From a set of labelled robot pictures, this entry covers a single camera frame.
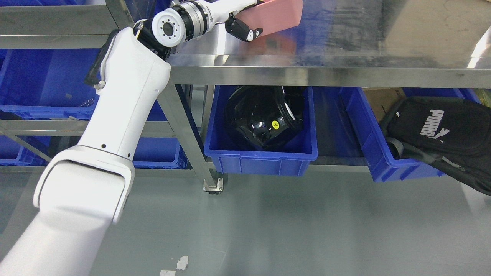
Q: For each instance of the black glossy helmet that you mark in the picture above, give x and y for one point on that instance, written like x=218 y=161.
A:
x=264 y=118

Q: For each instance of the stainless steel table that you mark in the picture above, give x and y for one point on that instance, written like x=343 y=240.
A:
x=429 y=43

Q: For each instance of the blue bin with helmet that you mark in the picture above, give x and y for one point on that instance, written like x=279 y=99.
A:
x=291 y=160

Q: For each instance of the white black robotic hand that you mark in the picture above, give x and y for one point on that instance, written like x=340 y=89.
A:
x=240 y=29

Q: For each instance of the pink plastic storage box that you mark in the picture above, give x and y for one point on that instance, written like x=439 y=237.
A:
x=273 y=16

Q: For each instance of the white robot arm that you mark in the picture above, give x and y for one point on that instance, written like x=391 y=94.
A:
x=84 y=188

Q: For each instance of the black Puma bag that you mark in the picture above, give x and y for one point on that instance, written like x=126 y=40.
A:
x=450 y=134

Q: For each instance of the blue bin with bag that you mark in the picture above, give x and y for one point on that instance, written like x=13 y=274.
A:
x=381 y=163

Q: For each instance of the lower left blue bin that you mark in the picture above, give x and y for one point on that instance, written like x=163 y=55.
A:
x=13 y=154

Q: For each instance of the cardboard piece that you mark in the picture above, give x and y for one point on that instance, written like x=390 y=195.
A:
x=381 y=99

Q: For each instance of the large blue shelf bin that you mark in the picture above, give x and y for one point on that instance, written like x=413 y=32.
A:
x=47 y=84

